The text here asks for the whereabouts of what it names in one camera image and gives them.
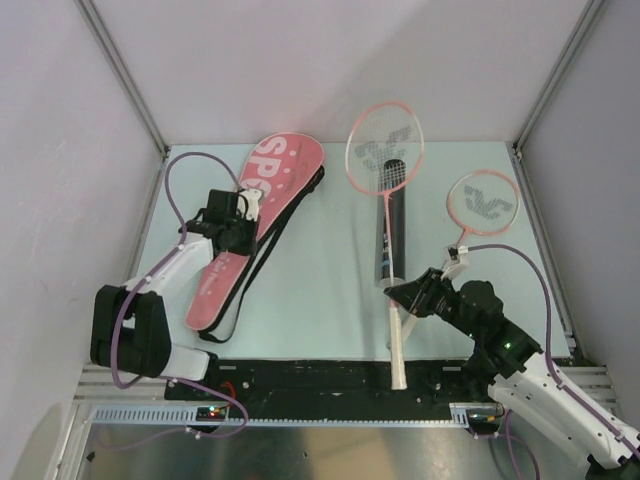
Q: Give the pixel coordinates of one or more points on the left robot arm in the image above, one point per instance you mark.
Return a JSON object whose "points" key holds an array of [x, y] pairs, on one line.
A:
{"points": [[130, 331]]}

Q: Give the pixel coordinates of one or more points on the right aluminium frame post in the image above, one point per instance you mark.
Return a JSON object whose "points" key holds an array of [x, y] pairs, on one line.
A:
{"points": [[575, 43]]}

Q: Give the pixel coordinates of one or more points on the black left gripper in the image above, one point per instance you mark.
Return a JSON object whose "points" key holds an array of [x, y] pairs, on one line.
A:
{"points": [[249, 247]]}

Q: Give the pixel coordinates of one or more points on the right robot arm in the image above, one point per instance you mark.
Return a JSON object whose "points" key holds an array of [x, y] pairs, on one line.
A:
{"points": [[513, 370]]}

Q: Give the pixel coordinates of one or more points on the black shuttlecock tube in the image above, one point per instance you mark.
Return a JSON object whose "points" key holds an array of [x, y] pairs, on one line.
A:
{"points": [[390, 264]]}

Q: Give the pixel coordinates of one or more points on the pink racket cover bag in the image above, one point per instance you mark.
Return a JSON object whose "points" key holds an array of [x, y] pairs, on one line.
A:
{"points": [[285, 167]]}

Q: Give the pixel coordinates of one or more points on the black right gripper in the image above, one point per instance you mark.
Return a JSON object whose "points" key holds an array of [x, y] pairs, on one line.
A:
{"points": [[416, 296]]}

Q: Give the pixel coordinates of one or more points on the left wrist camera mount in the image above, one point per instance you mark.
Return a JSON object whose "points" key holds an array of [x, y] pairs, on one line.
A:
{"points": [[248, 203]]}

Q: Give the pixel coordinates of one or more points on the left aluminium frame post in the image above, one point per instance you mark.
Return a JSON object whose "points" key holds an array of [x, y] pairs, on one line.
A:
{"points": [[116, 61]]}

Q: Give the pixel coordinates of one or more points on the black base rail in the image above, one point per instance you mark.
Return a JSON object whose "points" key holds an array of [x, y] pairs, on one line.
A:
{"points": [[328, 390]]}

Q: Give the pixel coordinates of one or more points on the pink badminton racket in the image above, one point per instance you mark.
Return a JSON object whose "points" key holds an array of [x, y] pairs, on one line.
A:
{"points": [[483, 203], [384, 149]]}

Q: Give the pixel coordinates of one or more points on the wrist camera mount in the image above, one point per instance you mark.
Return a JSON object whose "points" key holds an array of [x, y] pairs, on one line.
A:
{"points": [[456, 261], [248, 203]]}

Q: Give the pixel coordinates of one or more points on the aluminium frame post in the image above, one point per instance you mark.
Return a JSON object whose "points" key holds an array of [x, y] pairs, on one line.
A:
{"points": [[116, 61], [575, 43]]}

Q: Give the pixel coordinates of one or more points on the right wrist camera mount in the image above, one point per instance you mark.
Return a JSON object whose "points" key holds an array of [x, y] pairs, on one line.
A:
{"points": [[456, 261]]}

